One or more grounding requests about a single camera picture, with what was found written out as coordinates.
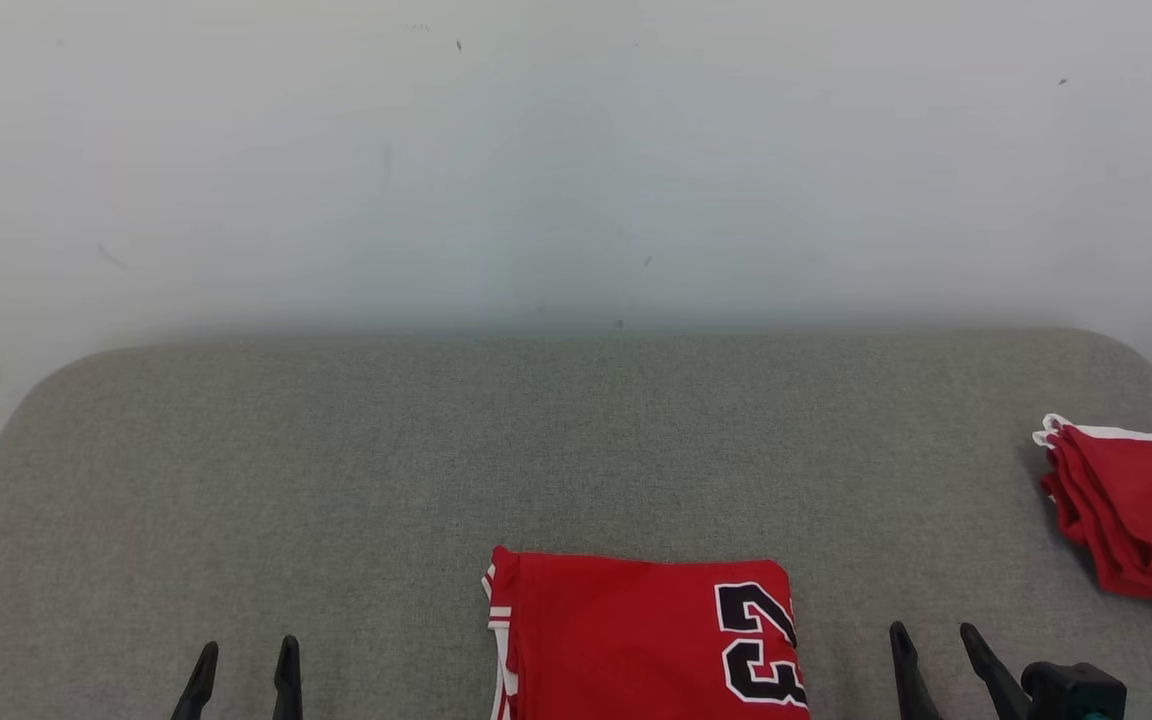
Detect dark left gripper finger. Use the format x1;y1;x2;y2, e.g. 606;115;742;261
272;635;304;720
170;641;221;720

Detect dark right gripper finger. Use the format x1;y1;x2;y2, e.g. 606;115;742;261
888;621;943;720
959;622;1033;720

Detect red shorts with white trim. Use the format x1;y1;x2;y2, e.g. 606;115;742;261
1031;412;1152;614

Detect red white jersey number 23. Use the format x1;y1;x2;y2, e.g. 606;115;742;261
480;545;813;720

